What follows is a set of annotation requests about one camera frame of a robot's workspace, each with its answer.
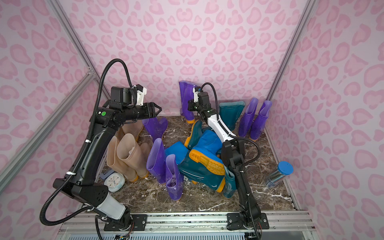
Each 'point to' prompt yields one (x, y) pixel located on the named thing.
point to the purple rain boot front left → (156, 161)
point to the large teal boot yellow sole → (204, 169)
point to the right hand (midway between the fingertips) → (189, 100)
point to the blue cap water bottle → (284, 168)
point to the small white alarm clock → (115, 182)
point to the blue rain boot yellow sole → (210, 146)
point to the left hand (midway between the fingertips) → (158, 108)
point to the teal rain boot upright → (230, 111)
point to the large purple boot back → (186, 94)
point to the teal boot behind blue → (195, 134)
